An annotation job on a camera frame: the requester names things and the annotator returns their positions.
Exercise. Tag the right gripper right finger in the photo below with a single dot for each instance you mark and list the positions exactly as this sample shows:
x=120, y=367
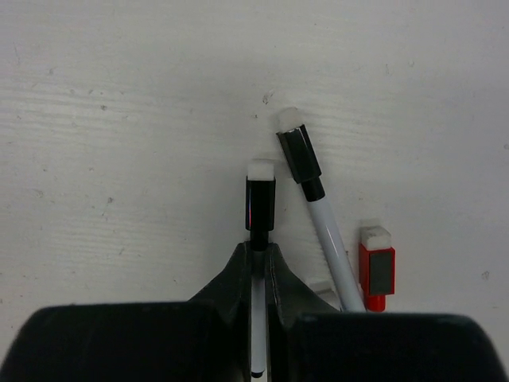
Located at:
x=309, y=340

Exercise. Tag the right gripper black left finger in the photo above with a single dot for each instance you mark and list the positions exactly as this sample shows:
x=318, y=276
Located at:
x=206, y=338

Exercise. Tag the black capped pen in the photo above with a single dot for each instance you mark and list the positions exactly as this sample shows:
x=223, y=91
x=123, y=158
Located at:
x=260, y=199
x=304, y=167

